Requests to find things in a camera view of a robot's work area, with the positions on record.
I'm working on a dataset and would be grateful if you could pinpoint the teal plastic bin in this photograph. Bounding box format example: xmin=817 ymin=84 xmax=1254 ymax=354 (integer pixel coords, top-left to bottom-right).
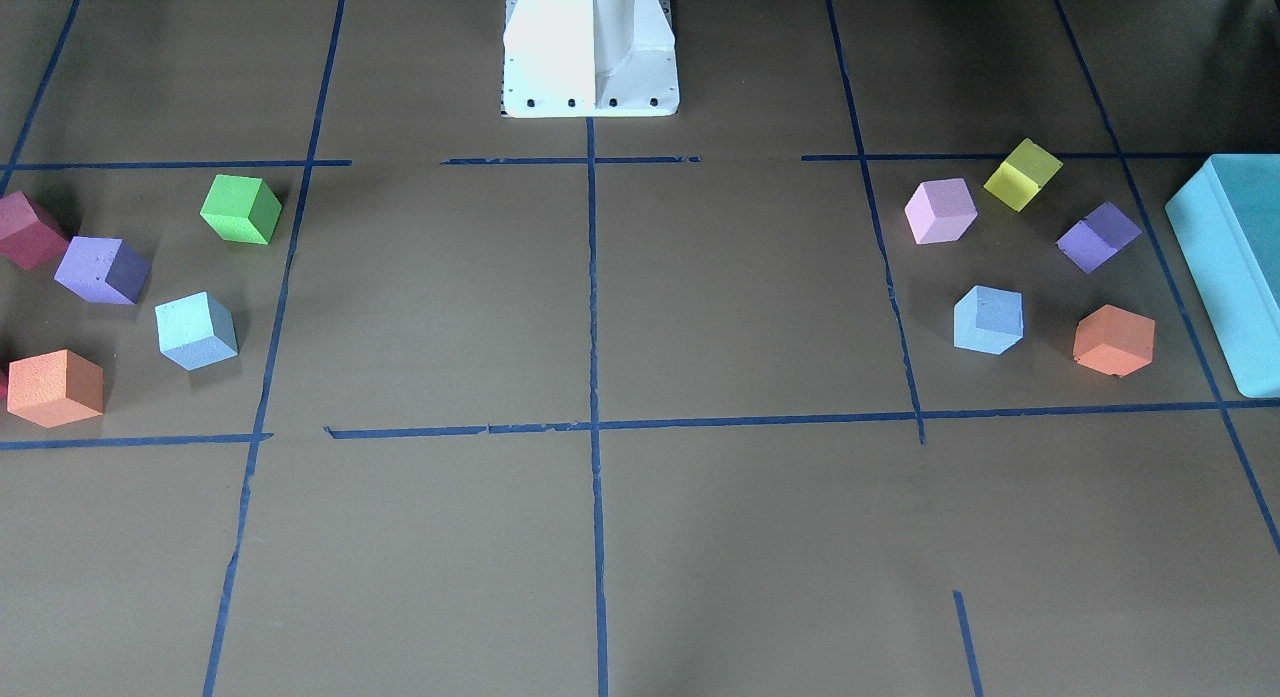
xmin=1165 ymin=153 xmax=1279 ymax=398

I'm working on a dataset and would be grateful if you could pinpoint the light blue foam block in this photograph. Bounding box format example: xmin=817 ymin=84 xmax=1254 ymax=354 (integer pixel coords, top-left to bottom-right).
xmin=154 ymin=292 xmax=239 ymax=372

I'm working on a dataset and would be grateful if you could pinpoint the purple foam block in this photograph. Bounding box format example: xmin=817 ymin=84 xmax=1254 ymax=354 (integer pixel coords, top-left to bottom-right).
xmin=1056 ymin=201 xmax=1142 ymax=274
xmin=54 ymin=237 xmax=150 ymax=304

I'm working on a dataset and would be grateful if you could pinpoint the pink foam block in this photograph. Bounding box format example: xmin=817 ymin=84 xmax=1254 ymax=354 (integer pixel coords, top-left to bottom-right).
xmin=904 ymin=178 xmax=978 ymax=246

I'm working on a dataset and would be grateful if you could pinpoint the orange foam block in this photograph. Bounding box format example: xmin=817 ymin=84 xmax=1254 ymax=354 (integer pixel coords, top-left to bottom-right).
xmin=6 ymin=349 xmax=105 ymax=428
xmin=1071 ymin=304 xmax=1156 ymax=377

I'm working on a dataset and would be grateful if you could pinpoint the green foam block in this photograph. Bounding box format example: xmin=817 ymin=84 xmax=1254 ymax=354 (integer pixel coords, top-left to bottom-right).
xmin=198 ymin=174 xmax=282 ymax=246

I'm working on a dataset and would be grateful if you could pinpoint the yellow foam block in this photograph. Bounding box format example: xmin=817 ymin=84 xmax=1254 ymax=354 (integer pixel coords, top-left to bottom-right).
xmin=984 ymin=138 xmax=1062 ymax=211

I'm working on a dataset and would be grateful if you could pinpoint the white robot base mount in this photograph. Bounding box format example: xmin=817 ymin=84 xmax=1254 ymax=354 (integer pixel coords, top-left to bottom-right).
xmin=500 ymin=0 xmax=681 ymax=119

